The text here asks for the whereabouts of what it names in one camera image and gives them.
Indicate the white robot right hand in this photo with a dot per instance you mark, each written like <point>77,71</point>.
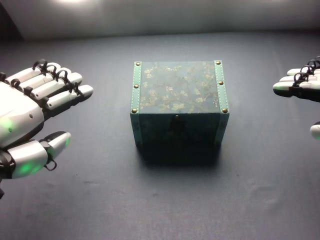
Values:
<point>302,90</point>

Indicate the grey table cloth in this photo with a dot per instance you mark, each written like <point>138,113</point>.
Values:
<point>160,200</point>

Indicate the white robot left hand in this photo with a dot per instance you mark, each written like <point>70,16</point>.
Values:
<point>22,112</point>

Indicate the teal floral lidded box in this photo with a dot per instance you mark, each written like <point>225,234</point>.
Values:
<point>178,87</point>

